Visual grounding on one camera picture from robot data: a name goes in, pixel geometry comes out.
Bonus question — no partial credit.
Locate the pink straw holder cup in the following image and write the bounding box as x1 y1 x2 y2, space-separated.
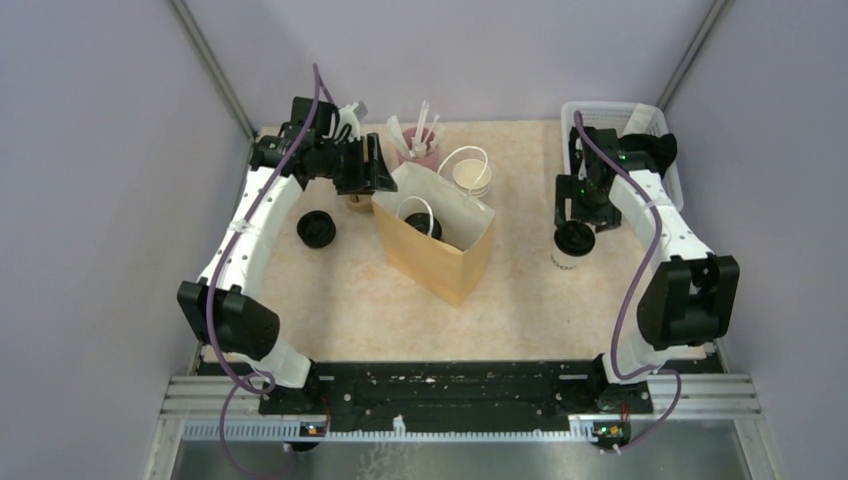
396 127 441 171

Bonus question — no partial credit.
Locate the brown paper takeout bag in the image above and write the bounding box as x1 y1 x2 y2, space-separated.
372 145 496 306

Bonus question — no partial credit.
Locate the white plastic basket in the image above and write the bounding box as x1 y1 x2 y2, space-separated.
561 101 684 211

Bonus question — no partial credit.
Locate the stack of white paper cups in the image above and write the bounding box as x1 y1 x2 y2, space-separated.
452 159 492 198

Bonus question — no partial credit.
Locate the white paper coffee cup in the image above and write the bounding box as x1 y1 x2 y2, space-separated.
551 246 591 271

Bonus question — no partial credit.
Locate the brown pulp cup carrier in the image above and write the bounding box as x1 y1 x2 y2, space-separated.
344 193 373 214

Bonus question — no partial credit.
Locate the black plastic cup lid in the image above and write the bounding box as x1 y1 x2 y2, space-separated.
553 220 596 257

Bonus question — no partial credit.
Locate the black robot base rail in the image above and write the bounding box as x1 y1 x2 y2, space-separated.
259 360 654 434

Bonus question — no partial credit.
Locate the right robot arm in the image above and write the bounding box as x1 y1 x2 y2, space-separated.
551 126 740 412

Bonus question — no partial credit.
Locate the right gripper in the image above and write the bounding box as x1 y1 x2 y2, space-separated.
555 174 621 235

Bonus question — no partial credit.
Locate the black cloth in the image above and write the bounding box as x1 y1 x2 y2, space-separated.
619 133 678 179

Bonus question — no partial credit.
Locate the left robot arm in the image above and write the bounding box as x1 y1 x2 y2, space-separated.
177 97 397 414

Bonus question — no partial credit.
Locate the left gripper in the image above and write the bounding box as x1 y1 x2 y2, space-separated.
315 132 398 195

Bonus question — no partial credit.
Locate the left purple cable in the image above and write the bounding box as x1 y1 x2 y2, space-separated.
203 63 339 480

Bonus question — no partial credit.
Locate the stack of black lids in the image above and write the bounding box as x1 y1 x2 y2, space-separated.
296 210 337 249

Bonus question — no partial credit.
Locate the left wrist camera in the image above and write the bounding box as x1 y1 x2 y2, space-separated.
334 101 368 143

